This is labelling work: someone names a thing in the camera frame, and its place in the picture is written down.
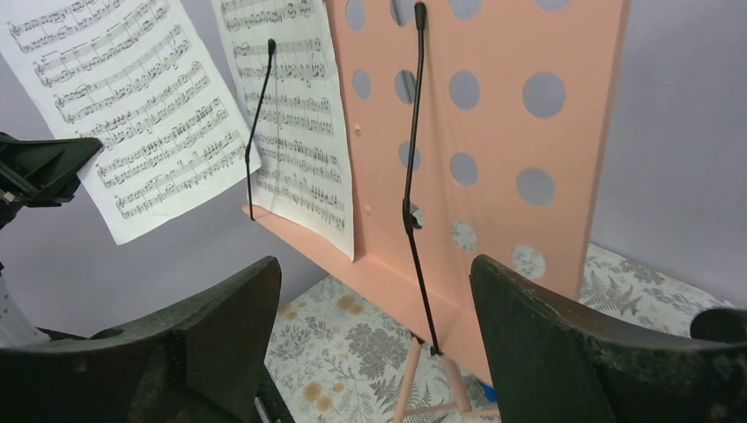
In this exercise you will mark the pink music stand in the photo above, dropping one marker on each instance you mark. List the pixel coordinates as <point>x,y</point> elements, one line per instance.
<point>482,135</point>

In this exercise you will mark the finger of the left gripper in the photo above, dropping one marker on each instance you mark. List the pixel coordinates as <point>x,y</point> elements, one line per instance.
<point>43,173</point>

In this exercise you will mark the sheet music page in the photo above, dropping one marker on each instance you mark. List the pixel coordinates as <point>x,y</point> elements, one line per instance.
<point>137,76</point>
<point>284,68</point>

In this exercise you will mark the black microphone on tripod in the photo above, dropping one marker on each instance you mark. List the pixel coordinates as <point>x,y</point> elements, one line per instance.
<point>725,325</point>

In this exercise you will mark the blue toy car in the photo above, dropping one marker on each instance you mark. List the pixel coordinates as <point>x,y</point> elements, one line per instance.
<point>489,392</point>

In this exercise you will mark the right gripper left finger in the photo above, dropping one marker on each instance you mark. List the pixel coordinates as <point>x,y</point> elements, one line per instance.
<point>198,360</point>

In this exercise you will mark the floral table cloth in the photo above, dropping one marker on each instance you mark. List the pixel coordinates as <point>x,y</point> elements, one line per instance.
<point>336,357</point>

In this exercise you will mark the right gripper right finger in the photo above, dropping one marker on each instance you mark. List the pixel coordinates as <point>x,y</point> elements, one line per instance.
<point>553,359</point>

